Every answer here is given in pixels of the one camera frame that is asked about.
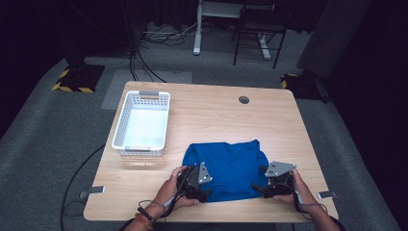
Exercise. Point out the grey upright panel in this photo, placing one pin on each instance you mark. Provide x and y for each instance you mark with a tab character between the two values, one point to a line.
330	38

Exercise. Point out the grey tape strip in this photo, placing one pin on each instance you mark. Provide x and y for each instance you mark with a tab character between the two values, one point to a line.
93	191

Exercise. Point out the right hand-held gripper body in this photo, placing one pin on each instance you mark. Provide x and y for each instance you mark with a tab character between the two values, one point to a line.
279	183

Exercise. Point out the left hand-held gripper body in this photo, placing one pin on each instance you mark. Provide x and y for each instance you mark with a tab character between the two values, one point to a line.
191	179

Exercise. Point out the person's right hand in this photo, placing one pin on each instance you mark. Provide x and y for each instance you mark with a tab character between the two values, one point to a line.
303	195

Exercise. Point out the white plastic basket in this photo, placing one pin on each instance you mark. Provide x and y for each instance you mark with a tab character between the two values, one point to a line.
144	128

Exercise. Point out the blue shirt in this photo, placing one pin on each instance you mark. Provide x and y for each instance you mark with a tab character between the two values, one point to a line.
231	166

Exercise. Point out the person's left hand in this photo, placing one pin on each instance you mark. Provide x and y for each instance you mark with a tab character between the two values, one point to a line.
170	195

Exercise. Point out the white desk frame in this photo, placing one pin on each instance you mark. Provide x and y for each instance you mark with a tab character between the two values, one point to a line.
197	38

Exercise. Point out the grey round table grommet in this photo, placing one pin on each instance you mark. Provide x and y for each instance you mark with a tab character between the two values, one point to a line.
244	99

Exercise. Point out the black yellow striped stand base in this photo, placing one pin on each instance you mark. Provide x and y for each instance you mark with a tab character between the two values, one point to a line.
78	80
301	86

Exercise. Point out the black chair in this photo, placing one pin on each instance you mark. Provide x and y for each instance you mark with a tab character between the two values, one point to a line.
237	45

